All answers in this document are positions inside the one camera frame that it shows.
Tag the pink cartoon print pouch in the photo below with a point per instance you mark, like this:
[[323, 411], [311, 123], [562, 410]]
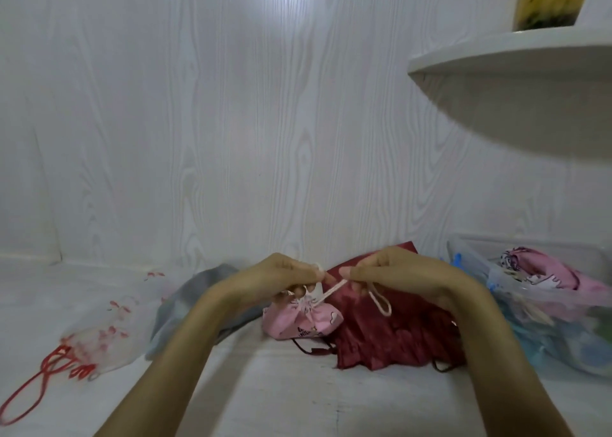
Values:
[[550, 272]]

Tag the clear plastic storage bin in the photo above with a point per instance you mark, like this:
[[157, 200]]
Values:
[[550, 336]]

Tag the person's right forearm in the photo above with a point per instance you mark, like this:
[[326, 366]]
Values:
[[497, 365]]

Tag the person's left forearm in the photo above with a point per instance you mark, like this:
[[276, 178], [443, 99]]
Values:
[[177, 360]]

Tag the person's right hand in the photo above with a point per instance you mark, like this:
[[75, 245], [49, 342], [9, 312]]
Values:
[[411, 272]]

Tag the person's left hand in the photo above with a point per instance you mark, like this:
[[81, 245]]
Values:
[[267, 279]]

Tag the person's right fingers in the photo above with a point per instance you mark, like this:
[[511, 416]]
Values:
[[358, 272]]

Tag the person's left fingers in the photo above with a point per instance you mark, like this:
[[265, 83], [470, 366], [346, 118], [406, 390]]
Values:
[[308, 273]]

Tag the white corner shelf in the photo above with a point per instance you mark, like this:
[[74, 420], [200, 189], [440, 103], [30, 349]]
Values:
[[521, 59]]

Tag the dark red fabric bag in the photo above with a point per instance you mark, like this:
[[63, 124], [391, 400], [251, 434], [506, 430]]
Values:
[[397, 336]]

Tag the grey cloth pouch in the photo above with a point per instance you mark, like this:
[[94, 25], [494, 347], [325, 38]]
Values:
[[191, 303]]

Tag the light blue cloth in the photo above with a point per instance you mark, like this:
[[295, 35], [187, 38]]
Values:
[[569, 348]]

